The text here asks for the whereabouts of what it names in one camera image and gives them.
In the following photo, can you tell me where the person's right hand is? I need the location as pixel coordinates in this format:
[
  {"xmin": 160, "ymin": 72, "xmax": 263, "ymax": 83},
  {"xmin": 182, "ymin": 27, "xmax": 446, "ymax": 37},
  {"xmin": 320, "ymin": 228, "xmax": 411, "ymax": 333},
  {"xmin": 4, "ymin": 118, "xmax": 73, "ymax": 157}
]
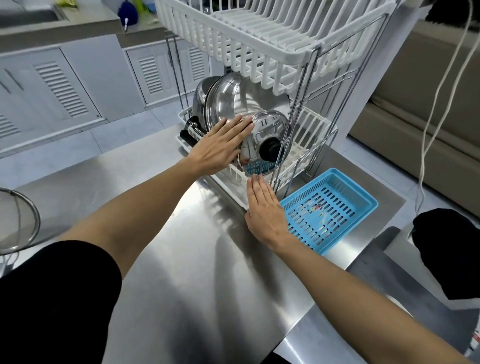
[{"xmin": 244, "ymin": 173, "xmax": 292, "ymax": 250}]

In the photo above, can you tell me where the person's left hand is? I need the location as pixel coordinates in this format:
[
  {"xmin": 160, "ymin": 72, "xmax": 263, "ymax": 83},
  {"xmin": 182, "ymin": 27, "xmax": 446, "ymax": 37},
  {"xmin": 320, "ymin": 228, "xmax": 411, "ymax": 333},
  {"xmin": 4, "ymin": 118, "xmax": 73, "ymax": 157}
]
[{"xmin": 186, "ymin": 115, "xmax": 256, "ymax": 177}]

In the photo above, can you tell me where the steel lid with black knob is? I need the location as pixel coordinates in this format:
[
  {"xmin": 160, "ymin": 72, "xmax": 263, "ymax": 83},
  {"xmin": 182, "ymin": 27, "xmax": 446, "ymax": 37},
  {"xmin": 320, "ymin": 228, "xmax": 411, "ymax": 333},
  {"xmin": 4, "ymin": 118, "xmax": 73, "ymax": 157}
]
[{"xmin": 236, "ymin": 109, "xmax": 293, "ymax": 177}]

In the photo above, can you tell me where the small steel pot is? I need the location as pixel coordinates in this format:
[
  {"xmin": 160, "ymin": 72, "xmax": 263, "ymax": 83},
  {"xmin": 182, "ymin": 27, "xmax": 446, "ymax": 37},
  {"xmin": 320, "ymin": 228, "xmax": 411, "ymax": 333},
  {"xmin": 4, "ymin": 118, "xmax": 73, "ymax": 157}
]
[{"xmin": 179, "ymin": 76, "xmax": 222, "ymax": 149}]

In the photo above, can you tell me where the wide steel pan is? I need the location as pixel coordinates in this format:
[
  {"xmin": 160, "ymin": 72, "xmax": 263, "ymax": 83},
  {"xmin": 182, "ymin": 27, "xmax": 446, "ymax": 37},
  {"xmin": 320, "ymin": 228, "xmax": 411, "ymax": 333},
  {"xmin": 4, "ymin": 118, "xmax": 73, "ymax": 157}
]
[{"xmin": 202, "ymin": 72, "xmax": 292, "ymax": 132}]

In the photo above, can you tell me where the blue plastic basket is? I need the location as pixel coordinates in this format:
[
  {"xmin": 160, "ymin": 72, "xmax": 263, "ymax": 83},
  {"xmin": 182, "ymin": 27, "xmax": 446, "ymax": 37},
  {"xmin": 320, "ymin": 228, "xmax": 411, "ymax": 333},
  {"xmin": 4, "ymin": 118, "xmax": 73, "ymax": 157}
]
[{"xmin": 279, "ymin": 167, "xmax": 380, "ymax": 257}]

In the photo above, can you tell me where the white two-tier dish rack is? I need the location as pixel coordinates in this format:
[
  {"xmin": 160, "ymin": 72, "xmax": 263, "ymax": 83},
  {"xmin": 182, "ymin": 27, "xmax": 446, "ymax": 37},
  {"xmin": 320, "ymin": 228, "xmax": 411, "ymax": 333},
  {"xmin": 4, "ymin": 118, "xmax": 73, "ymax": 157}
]
[{"xmin": 154, "ymin": 0, "xmax": 398, "ymax": 211}]

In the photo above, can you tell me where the wire mesh strainer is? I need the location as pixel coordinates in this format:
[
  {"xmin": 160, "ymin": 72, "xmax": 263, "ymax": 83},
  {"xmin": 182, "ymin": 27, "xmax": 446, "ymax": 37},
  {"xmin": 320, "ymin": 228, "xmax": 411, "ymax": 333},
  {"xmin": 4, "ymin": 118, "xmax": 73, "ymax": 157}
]
[{"xmin": 0, "ymin": 187, "xmax": 41, "ymax": 263}]

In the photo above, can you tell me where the person's right forearm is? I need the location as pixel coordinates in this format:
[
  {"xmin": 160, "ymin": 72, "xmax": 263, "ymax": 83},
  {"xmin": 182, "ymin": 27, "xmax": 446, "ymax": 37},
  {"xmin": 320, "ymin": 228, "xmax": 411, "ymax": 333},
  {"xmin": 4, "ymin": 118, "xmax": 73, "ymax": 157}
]
[{"xmin": 273, "ymin": 232, "xmax": 472, "ymax": 364}]

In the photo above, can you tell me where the person's left forearm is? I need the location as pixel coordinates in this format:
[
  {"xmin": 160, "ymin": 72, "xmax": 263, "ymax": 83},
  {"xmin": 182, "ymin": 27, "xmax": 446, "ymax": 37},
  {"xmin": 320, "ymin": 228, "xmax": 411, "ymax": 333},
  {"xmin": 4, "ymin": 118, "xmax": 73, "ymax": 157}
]
[{"xmin": 59, "ymin": 157, "xmax": 205, "ymax": 280}]

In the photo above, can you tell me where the grey kitchen counter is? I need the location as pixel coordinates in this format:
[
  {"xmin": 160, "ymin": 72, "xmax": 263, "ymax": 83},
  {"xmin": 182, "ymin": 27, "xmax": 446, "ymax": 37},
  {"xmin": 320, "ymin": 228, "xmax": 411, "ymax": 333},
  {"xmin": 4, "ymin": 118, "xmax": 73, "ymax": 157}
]
[
  {"xmin": 0, "ymin": 3, "xmax": 123, "ymax": 53},
  {"xmin": 119, "ymin": 18, "xmax": 170, "ymax": 50}
]

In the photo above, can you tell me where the person's black left sleeve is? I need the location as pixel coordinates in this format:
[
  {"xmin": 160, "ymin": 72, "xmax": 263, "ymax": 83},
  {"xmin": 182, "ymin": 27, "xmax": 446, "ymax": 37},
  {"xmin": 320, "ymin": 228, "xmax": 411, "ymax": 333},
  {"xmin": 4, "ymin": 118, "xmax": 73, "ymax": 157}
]
[{"xmin": 0, "ymin": 239, "xmax": 124, "ymax": 364}]

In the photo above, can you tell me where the white louvred cabinet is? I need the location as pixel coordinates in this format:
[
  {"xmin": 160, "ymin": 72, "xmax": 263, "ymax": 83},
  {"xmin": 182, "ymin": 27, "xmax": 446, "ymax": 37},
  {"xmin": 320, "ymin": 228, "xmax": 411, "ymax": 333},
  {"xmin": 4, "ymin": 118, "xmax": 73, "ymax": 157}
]
[
  {"xmin": 123, "ymin": 39, "xmax": 226, "ymax": 110},
  {"xmin": 0, "ymin": 33, "xmax": 147, "ymax": 158}
]

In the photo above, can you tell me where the grey office chair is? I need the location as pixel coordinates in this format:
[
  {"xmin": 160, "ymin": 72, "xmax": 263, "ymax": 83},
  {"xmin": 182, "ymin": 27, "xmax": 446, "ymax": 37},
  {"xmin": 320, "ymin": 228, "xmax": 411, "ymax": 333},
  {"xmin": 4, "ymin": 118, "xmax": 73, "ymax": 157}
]
[{"xmin": 346, "ymin": 226, "xmax": 477, "ymax": 353}]

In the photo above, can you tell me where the blue scrubber ball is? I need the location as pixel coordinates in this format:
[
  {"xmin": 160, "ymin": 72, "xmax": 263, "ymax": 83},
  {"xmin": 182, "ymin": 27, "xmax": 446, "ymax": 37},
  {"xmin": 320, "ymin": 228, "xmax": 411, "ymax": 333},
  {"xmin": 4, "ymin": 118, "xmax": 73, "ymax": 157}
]
[{"xmin": 117, "ymin": 0, "xmax": 139, "ymax": 33}]

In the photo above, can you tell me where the black cloth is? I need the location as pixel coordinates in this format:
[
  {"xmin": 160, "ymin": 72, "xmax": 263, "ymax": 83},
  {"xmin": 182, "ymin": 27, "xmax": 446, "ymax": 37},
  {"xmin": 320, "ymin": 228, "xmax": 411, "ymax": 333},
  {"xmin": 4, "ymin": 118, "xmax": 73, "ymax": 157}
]
[{"xmin": 411, "ymin": 208, "xmax": 480, "ymax": 301}]

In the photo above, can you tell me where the beige sofa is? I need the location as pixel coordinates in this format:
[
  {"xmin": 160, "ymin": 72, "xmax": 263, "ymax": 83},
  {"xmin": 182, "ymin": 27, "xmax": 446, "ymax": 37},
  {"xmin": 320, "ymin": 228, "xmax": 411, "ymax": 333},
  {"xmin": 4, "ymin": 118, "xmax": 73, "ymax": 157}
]
[{"xmin": 346, "ymin": 20, "xmax": 480, "ymax": 218}]

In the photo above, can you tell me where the steel double sink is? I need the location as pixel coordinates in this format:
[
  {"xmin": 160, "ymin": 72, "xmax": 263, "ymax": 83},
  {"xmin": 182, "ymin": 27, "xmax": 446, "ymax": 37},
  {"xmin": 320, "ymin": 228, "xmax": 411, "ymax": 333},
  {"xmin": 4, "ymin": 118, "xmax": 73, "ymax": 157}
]
[{"xmin": 0, "ymin": 0, "xmax": 70, "ymax": 29}]

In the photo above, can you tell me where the white cord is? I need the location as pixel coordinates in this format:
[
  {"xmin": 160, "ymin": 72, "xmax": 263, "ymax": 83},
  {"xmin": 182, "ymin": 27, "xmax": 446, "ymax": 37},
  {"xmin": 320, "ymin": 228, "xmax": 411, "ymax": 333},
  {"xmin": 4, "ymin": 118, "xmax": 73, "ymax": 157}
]
[{"xmin": 414, "ymin": 0, "xmax": 475, "ymax": 215}]

